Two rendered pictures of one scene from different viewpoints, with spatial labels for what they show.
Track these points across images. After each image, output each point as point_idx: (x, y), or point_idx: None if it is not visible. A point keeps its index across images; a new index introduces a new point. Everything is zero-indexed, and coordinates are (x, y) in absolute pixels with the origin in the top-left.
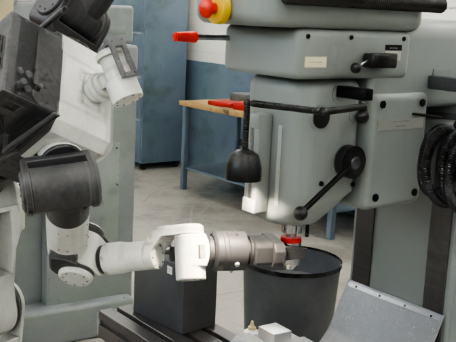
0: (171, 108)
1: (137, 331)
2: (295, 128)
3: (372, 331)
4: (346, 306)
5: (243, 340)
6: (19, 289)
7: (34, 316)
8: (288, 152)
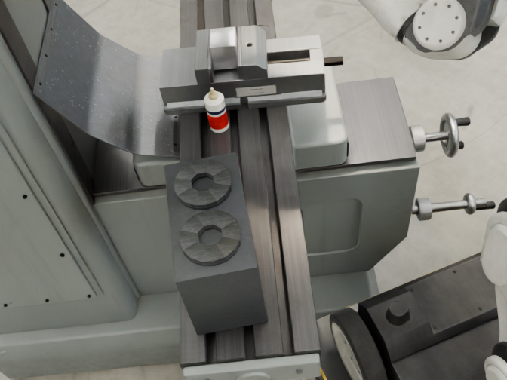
0: None
1: (299, 248)
2: None
3: (79, 75)
4: (62, 103)
5: (256, 53)
6: (502, 213)
7: None
8: None
